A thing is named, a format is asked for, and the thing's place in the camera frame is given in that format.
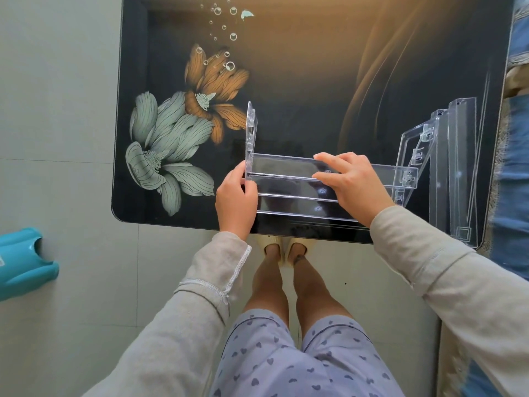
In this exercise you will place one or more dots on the person's right forearm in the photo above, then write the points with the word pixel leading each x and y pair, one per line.
pixel 454 276

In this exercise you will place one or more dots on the person's right leg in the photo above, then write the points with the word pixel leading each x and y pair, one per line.
pixel 316 289

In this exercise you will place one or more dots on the purple heart print shorts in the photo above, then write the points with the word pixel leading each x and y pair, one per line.
pixel 297 359

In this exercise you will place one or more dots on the wide clear acrylic panel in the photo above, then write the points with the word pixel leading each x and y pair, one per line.
pixel 463 169

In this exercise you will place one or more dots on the person's left leg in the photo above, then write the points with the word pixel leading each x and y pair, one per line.
pixel 267 285

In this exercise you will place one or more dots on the teal plastic stool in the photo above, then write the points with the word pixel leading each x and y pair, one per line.
pixel 22 264

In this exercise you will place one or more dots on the person's leg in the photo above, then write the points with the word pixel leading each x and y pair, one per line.
pixel 267 285
pixel 316 289

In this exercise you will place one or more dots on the blue patterned fabric cover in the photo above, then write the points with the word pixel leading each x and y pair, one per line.
pixel 512 169

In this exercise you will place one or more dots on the person's left cream slipper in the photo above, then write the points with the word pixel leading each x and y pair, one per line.
pixel 270 243

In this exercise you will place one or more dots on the clear acrylic shelf rack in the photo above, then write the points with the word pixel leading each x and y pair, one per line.
pixel 289 171

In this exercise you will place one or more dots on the person's cream slipper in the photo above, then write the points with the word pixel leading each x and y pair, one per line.
pixel 270 243
pixel 299 244

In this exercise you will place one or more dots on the person's right thumb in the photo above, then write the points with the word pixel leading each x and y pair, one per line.
pixel 325 179

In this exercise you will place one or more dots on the person's left forearm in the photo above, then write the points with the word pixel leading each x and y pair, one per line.
pixel 194 310

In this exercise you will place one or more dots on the person's right cream slipper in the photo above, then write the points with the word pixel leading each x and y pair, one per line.
pixel 299 244

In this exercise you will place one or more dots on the narrow clear acrylic panel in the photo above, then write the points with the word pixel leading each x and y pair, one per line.
pixel 440 173

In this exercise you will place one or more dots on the person's right hand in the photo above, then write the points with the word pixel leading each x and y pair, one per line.
pixel 359 188

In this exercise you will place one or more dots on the person's left thumb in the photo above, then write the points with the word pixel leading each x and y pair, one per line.
pixel 250 189

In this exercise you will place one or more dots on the person's left hand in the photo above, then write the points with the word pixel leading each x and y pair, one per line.
pixel 233 206

